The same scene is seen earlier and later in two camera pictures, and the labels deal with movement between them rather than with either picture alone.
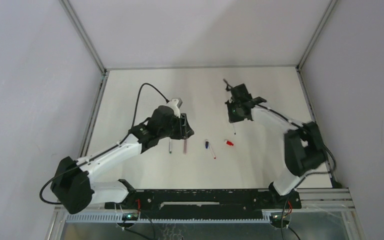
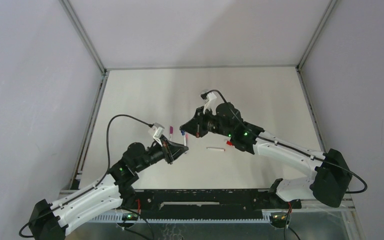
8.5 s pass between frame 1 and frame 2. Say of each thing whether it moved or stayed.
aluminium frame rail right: stayed
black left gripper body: moved
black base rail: stayed
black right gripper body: moved
